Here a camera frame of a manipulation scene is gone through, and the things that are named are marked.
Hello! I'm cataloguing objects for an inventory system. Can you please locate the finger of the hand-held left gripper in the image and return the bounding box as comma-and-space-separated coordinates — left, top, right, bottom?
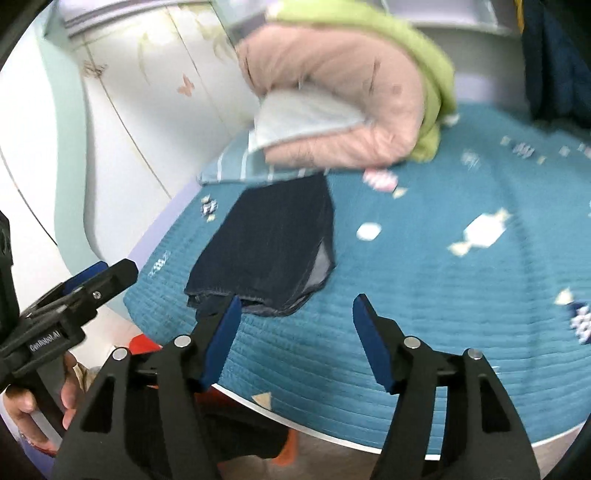
65, 258, 138, 319
28, 261, 109, 311

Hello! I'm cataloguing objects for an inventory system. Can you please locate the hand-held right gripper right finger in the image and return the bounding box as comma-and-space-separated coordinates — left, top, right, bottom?
353, 294, 541, 480

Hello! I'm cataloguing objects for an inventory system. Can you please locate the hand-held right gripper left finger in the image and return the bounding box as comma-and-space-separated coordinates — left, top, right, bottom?
51, 295, 243, 480

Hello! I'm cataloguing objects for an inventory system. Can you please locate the dark denim jacket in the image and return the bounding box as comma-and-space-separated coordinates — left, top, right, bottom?
185, 174, 337, 317

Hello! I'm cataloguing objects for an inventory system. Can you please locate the person's left hand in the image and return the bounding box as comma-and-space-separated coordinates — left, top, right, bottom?
4, 353, 88, 455

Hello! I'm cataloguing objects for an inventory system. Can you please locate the teal quilted bed mat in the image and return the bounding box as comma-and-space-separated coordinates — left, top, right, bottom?
122, 104, 591, 460

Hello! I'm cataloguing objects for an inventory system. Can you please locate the red object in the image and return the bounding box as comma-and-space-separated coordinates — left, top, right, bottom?
128, 335, 298, 468

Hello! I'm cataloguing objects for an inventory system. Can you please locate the blue striped sheet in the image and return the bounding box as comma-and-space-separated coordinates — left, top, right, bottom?
198, 136, 324, 185

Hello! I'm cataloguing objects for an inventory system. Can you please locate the white wardrobe with butterfly print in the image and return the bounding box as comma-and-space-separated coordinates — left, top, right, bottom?
60, 0, 259, 222

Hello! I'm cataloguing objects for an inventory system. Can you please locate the white pillow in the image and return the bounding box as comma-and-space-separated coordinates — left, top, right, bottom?
248, 89, 365, 153

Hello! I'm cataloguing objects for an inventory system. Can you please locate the pink quilt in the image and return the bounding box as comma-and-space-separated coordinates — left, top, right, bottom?
236, 23, 426, 169

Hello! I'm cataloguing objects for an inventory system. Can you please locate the green quilt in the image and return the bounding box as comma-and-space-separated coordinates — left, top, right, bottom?
272, 0, 458, 163

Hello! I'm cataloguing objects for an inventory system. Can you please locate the yellow and navy puffer jacket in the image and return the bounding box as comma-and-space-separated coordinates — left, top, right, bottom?
522, 0, 591, 134

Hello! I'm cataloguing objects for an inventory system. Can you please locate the mint green bunk bed frame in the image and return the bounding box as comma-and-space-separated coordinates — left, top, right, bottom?
37, 14, 122, 265

